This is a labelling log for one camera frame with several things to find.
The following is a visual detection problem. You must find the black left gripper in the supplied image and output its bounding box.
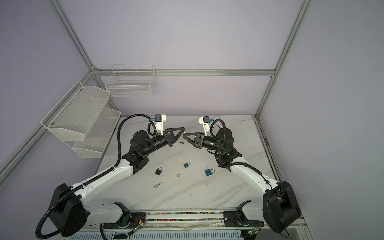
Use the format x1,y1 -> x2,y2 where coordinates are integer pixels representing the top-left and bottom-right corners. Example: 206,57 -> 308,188
143,127 -> 185,157

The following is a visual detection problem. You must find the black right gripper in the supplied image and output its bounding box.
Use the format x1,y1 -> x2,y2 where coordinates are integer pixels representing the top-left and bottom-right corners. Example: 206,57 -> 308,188
182,132 -> 224,153

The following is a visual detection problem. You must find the large blue padlock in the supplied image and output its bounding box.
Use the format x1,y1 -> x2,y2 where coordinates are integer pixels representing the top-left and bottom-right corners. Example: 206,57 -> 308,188
205,169 -> 215,177

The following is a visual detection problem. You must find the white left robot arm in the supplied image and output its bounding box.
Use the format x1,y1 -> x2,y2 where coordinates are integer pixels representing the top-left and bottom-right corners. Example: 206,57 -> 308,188
36,127 -> 185,239

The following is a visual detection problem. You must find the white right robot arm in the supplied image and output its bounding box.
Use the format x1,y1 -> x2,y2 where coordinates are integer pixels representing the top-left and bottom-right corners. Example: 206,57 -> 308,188
183,128 -> 302,234

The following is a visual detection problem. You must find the black padlock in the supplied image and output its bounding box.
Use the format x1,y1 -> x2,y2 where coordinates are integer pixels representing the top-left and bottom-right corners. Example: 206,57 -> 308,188
155,167 -> 163,176

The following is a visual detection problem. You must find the white mesh two-tier shelf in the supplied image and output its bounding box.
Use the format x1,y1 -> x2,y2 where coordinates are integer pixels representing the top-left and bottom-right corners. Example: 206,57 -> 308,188
41,82 -> 121,159

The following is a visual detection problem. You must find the white ventilated cover strip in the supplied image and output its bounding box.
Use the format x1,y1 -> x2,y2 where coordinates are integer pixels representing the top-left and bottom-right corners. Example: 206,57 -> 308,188
64,230 -> 244,240

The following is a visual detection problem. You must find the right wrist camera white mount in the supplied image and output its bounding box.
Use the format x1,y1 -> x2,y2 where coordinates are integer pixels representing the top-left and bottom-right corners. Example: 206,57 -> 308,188
199,116 -> 214,136

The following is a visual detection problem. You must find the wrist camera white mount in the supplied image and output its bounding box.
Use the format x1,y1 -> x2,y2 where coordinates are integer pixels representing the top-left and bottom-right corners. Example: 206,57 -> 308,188
149,115 -> 167,136
199,116 -> 214,136

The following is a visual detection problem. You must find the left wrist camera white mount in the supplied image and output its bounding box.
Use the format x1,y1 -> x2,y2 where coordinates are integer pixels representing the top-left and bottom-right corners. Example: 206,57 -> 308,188
149,115 -> 167,136

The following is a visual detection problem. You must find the aluminium table edge rail right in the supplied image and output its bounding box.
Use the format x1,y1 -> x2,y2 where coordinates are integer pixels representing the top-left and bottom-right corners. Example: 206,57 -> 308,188
254,116 -> 283,182

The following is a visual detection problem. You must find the white wire basket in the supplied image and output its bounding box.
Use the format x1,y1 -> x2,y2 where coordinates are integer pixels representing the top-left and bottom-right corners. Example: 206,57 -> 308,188
105,65 -> 157,97

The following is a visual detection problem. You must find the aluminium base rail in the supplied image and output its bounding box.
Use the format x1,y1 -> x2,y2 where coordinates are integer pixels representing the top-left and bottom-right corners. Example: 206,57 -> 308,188
69,209 -> 313,240

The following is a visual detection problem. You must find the aluminium frame horizontal back bar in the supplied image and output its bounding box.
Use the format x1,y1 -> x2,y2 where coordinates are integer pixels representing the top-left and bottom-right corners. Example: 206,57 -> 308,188
95,69 -> 276,77

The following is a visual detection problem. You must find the aluminium frame left wall bar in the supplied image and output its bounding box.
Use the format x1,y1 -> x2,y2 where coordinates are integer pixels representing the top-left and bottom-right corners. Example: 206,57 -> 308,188
0,71 -> 94,187

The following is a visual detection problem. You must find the aluminium frame post back left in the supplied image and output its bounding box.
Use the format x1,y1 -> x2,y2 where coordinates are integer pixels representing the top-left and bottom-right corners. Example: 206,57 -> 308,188
48,0 -> 96,72

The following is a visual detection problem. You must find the aluminium frame post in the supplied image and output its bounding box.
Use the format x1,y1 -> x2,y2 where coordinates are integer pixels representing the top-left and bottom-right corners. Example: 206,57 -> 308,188
255,0 -> 313,118
48,0 -> 96,72

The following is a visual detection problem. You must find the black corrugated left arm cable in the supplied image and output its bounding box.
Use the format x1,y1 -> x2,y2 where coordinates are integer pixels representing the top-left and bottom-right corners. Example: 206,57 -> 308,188
35,113 -> 157,240

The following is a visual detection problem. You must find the aluminium frame post back right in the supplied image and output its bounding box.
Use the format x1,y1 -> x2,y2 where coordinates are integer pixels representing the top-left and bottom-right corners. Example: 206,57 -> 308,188
255,0 -> 313,118

